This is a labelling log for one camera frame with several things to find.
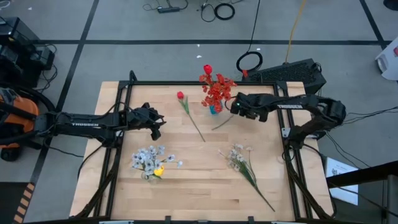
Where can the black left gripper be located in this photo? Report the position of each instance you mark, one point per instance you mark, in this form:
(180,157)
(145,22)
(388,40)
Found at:
(141,118)

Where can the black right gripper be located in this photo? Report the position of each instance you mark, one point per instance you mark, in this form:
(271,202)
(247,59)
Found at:
(252,104)

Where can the red flower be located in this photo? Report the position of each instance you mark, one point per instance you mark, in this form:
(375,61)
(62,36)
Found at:
(222,122)

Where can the red blossom spray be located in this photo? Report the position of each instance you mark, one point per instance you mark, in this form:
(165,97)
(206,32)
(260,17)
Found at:
(217,90)

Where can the red tulip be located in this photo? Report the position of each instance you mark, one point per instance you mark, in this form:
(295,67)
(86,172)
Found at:
(180,95)
(207,69)

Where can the yellow tulip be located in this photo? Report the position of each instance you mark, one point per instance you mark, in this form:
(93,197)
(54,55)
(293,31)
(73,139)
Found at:
(159,170)

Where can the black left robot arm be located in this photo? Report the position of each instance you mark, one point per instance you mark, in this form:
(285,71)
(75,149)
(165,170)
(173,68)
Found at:
(71,127)

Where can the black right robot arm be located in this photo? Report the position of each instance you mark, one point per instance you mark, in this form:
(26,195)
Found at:
(311,104)

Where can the teal glass vase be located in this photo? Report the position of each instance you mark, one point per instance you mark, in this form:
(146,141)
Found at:
(213,109)

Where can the clear glass vase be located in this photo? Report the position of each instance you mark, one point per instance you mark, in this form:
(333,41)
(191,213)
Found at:
(146,177)

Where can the black computer tower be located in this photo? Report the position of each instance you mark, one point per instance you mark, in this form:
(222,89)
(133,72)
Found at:
(289,73)

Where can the orange vacuum cleaner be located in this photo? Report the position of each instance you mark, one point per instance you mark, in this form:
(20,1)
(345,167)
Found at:
(18,115)
(46,102)

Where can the black power strip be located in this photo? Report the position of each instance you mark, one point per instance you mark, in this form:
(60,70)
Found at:
(168,9)

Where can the white paper sheet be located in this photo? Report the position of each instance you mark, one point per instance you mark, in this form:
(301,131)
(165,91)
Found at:
(339,174)

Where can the small black equipment box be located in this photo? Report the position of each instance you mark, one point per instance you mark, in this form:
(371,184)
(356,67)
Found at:
(43,57)

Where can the black beam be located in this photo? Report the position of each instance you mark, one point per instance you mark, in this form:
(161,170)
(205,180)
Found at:
(360,174)

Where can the white device with red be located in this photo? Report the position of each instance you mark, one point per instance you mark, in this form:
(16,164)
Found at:
(388,62)

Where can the black floor mat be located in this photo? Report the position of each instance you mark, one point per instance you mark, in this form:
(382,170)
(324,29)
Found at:
(9,202)

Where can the large black equipment case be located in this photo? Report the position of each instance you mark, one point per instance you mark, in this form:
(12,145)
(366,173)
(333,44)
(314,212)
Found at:
(15,34)

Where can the black table frame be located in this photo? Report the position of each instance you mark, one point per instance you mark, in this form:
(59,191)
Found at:
(203,83)

